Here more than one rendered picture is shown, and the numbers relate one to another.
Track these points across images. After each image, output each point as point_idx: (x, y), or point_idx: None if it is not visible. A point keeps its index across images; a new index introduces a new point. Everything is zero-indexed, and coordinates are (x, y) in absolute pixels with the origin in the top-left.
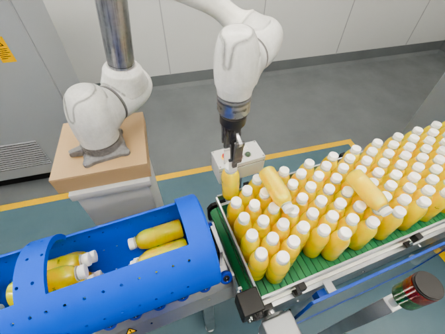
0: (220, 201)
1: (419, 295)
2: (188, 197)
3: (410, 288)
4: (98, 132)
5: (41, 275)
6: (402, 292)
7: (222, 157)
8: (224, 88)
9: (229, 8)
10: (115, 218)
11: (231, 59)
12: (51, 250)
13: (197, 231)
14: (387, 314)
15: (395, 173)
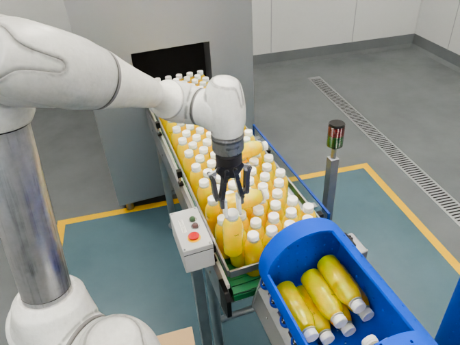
0: (222, 283)
1: (343, 129)
2: (279, 238)
3: (338, 131)
4: None
5: (401, 335)
6: (337, 139)
7: (194, 241)
8: (242, 123)
9: (163, 88)
10: None
11: (242, 96)
12: None
13: (320, 223)
14: (338, 164)
15: None
